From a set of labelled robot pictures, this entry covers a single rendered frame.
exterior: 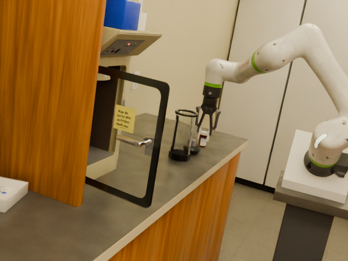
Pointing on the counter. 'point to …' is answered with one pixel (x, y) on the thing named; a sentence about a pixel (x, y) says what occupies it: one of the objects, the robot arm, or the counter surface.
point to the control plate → (121, 47)
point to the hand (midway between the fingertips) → (203, 134)
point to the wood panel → (48, 92)
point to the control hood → (152, 37)
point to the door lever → (133, 141)
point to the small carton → (142, 21)
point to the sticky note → (124, 118)
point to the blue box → (122, 14)
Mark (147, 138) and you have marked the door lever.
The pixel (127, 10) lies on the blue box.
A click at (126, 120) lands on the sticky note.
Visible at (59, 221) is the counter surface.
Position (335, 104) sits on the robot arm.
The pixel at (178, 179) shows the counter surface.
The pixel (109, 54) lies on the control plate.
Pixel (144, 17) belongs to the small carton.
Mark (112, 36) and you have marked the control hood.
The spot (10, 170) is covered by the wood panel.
